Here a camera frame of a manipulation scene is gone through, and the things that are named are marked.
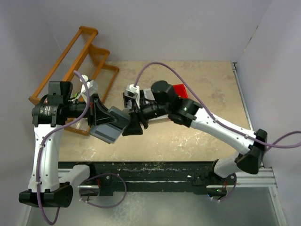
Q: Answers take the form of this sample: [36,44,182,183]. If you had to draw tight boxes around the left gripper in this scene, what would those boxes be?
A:
[64,93,118,127]

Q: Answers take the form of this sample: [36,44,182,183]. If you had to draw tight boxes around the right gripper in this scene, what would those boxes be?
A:
[122,97,171,136]

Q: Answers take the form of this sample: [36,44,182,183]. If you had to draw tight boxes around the grey card holder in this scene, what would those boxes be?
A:
[90,106,130,144]

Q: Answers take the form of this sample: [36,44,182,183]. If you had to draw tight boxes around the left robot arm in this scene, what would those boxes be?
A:
[18,80,116,208]

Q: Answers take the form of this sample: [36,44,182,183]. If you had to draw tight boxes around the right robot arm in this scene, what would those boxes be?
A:
[123,81,267,184]

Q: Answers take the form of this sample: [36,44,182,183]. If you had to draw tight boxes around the black plastic bin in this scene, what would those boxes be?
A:
[123,92,132,111]

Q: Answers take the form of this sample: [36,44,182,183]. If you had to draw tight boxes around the white plastic bin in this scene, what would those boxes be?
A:
[143,89,155,101]

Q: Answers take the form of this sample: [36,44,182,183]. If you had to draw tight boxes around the red plastic bin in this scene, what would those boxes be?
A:
[173,84,189,98]

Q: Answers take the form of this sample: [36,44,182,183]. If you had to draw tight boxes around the orange wooden rack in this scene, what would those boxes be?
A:
[29,26,119,136]

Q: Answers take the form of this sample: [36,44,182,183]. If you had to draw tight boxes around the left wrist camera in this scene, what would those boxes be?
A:
[80,75,98,102]

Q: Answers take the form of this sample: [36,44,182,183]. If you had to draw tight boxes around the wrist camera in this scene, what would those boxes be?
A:
[124,84,140,105]
[80,75,98,102]

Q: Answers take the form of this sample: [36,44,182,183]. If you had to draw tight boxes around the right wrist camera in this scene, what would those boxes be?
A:
[124,84,140,105]

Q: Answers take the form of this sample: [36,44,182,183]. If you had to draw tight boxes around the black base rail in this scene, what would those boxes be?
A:
[58,161,236,196]

